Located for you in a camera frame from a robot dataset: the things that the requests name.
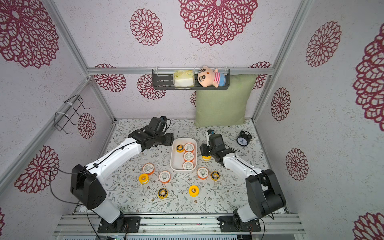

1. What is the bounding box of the yellow black tape roll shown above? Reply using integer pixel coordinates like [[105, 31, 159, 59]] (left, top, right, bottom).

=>
[[176, 145, 185, 153], [158, 188, 169, 200], [211, 171, 221, 182]]

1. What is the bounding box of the orange white sealing tape roll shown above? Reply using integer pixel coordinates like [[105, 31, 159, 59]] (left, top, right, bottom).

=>
[[184, 143, 195, 153], [143, 163, 155, 176], [159, 171, 171, 184], [183, 161, 195, 171], [183, 152, 195, 162], [197, 167, 209, 180]]

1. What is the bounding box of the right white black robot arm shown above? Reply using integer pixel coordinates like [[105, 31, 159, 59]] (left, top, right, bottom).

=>
[[200, 144, 286, 224]]

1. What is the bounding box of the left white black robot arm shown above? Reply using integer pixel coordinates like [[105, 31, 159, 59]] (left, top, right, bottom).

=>
[[70, 130, 175, 224]]

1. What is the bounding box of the white plastic storage box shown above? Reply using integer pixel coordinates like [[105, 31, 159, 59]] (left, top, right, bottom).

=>
[[170, 138, 197, 173]]

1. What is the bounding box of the black twin-bell alarm clock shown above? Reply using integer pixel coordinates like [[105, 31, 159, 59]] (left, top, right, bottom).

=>
[[237, 130, 253, 147]]

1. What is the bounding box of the green linen pillow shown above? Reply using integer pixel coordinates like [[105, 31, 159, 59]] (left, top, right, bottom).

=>
[[195, 75, 258, 128]]

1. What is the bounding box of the green white tissue pack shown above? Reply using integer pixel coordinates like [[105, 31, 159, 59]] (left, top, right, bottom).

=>
[[173, 71, 195, 87]]

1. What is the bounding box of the cartoon boy plush doll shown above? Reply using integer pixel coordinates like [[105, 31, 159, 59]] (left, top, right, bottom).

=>
[[197, 66, 227, 88]]

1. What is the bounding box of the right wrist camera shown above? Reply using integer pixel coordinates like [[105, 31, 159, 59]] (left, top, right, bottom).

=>
[[207, 129, 225, 147]]

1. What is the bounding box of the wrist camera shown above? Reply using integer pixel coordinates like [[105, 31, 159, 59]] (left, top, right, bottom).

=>
[[149, 116, 168, 134], [207, 129, 225, 147]]

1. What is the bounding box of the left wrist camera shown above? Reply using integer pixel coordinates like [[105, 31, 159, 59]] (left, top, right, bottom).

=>
[[149, 116, 168, 134]]

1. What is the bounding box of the black wall shelf basket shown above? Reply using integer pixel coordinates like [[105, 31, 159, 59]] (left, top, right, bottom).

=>
[[152, 67, 231, 90]]

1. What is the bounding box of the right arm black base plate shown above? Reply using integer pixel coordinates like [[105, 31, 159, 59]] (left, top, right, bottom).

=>
[[217, 215, 262, 233]]

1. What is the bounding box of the black wire wall rack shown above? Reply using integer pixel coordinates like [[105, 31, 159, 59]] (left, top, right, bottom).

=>
[[53, 94, 90, 135]]

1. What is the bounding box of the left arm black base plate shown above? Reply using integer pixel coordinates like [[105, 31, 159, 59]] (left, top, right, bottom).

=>
[[97, 215, 141, 234]]

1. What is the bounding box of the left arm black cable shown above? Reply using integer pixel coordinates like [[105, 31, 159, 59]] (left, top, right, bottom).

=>
[[49, 167, 91, 240]]

